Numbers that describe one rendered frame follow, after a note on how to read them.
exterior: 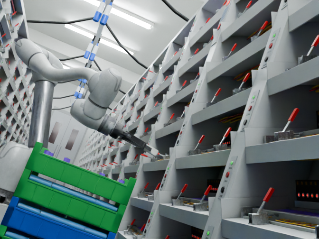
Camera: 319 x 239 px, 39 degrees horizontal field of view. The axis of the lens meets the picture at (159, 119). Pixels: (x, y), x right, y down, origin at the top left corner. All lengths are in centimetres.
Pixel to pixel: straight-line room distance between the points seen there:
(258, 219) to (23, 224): 63
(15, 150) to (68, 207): 91
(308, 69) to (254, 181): 33
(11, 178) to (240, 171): 122
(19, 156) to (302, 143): 147
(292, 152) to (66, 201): 63
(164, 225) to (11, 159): 76
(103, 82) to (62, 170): 77
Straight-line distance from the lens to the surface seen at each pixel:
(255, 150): 116
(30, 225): 129
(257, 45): 151
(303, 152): 96
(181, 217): 154
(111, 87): 198
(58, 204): 128
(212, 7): 279
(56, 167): 129
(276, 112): 126
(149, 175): 256
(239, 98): 143
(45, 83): 247
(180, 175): 188
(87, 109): 203
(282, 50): 131
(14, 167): 214
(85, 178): 128
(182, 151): 188
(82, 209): 128
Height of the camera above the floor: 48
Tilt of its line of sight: 12 degrees up
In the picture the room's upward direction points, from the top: 21 degrees clockwise
